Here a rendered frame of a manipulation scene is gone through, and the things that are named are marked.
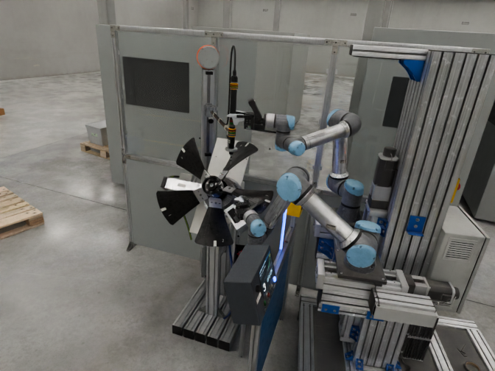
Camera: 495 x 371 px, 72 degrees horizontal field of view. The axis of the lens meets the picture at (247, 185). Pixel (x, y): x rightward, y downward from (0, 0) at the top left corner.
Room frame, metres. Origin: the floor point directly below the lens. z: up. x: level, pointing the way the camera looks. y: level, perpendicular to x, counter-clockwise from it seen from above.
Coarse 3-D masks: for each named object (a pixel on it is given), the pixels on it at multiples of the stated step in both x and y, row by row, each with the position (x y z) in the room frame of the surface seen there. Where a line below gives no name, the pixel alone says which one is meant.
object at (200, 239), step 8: (208, 208) 1.76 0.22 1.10; (216, 208) 1.79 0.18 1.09; (208, 216) 1.73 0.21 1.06; (216, 216) 1.75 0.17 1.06; (224, 216) 1.79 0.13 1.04; (208, 224) 1.70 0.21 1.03; (216, 224) 1.72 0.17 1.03; (224, 224) 1.75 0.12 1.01; (200, 232) 1.66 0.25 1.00; (208, 232) 1.67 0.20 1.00; (216, 232) 1.69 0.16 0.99; (224, 232) 1.71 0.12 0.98; (200, 240) 1.63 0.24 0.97; (208, 240) 1.64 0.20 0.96; (216, 240) 1.66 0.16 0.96; (232, 240) 1.70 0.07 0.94
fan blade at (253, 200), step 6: (234, 192) 1.81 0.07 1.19; (240, 192) 1.82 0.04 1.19; (246, 192) 1.83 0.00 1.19; (252, 192) 1.84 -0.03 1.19; (258, 192) 1.85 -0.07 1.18; (264, 192) 1.86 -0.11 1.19; (270, 192) 1.86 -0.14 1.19; (252, 198) 1.77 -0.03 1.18; (258, 198) 1.78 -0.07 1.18; (264, 198) 1.79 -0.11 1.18; (270, 198) 1.80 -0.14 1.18; (252, 204) 1.73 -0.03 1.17
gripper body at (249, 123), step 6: (246, 114) 1.82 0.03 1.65; (252, 114) 1.82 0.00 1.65; (264, 114) 1.82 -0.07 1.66; (246, 120) 1.82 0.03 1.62; (252, 120) 1.81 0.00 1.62; (258, 120) 1.82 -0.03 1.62; (264, 120) 1.80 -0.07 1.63; (246, 126) 1.82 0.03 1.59; (252, 126) 1.81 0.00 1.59; (258, 126) 1.82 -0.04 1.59; (264, 126) 1.81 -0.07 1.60
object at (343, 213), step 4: (340, 204) 1.91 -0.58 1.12; (340, 208) 1.88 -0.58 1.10; (344, 208) 1.86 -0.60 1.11; (348, 208) 1.84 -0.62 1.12; (352, 208) 1.84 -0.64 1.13; (356, 208) 1.84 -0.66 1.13; (336, 212) 1.91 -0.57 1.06; (340, 212) 1.87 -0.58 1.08; (344, 212) 1.85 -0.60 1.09; (348, 212) 1.84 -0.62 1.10; (352, 212) 1.83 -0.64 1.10; (356, 212) 1.84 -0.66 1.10; (360, 212) 1.87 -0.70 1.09; (340, 216) 1.85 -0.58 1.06; (344, 216) 1.84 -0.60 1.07; (348, 216) 1.83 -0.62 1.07; (352, 216) 1.83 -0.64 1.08; (356, 216) 1.83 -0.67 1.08; (360, 216) 1.86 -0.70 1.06; (348, 220) 1.82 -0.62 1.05; (352, 220) 1.82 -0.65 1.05; (356, 220) 1.83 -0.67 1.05
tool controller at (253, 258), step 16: (240, 256) 1.13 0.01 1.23; (256, 256) 1.11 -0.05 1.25; (240, 272) 1.02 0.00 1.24; (256, 272) 1.01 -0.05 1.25; (272, 272) 1.15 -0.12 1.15; (240, 288) 0.96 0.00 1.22; (256, 288) 0.97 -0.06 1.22; (240, 304) 0.96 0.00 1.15; (256, 304) 0.95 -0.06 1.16; (240, 320) 0.96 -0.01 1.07; (256, 320) 0.94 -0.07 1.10
